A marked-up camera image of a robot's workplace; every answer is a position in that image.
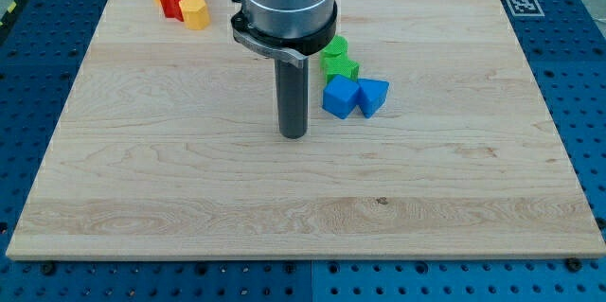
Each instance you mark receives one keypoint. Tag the yellow hexagon block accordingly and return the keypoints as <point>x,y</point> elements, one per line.
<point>195,14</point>

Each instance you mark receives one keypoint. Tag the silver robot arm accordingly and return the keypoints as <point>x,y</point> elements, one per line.
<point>288,32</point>

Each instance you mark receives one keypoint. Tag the blue cube block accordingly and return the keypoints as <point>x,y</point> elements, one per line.
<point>340,96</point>

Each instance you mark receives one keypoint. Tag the green star block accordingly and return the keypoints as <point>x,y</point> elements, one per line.
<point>342,66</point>

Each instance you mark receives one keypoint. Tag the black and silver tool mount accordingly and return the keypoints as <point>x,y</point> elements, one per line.
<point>285,30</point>

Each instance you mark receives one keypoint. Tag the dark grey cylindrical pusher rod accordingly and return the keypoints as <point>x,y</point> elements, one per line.
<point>292,84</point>

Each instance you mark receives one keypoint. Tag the red star block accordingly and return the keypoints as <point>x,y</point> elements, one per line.
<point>171,9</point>

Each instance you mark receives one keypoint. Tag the white fiducial marker tag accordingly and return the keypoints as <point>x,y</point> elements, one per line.
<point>525,8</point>

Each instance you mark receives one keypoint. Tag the blue triangle block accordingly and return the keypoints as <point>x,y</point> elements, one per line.
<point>372,95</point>

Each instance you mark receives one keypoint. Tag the green cylinder block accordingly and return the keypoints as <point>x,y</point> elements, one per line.
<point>337,47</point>

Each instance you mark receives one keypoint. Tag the wooden board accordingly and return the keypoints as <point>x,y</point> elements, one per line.
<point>168,148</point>

